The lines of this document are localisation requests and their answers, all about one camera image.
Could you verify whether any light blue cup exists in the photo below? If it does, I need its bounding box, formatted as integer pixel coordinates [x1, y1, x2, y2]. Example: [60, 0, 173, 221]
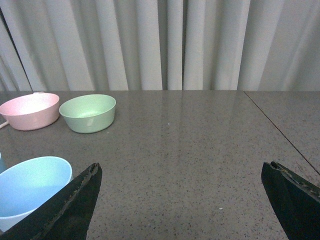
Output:
[0, 156, 73, 232]

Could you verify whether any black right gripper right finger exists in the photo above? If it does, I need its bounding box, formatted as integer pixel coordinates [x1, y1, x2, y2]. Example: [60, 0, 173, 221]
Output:
[261, 161, 320, 240]

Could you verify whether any pink bowl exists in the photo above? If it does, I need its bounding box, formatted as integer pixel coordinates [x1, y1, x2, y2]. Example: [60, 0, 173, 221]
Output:
[0, 92, 60, 131]

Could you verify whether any green bowl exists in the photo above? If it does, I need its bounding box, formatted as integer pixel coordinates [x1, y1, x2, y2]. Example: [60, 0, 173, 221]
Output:
[59, 94, 117, 134]

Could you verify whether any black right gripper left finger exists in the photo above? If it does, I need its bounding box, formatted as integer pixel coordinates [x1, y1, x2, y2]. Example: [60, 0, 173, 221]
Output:
[0, 163, 103, 240]

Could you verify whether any grey pleated curtain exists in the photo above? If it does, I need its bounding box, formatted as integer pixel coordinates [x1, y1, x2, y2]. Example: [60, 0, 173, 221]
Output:
[0, 0, 320, 92]

